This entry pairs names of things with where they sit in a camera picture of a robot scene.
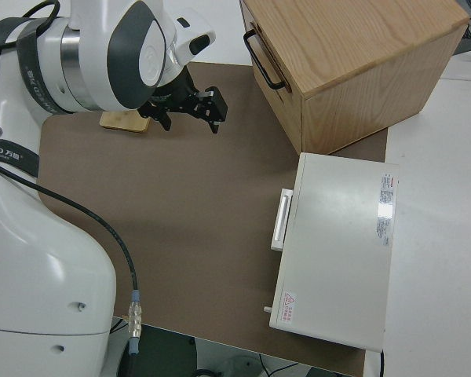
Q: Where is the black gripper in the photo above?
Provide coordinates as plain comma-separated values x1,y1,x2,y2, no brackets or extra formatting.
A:
137,66,229,135

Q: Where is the wooden drawer box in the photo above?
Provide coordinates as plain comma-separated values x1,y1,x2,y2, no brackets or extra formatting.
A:
239,0,471,156

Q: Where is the black drawer handle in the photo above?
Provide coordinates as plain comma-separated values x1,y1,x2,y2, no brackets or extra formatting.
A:
243,30,287,91

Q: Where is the black cable with metal connector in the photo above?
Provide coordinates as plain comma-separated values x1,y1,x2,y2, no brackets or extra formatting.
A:
0,159,144,377

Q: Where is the dark round base plate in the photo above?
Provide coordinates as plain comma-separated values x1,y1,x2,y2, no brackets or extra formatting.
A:
117,325,199,377

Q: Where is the white toaster oven handle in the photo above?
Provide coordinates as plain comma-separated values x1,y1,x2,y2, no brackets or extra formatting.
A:
270,188,294,252

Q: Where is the white toaster oven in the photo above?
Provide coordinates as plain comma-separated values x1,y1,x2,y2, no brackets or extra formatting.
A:
261,152,400,352

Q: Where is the brown table mat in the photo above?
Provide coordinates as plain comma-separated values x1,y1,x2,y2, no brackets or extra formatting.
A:
37,61,389,377

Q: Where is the small wooden block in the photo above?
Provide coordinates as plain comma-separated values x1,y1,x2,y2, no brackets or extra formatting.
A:
99,111,150,135

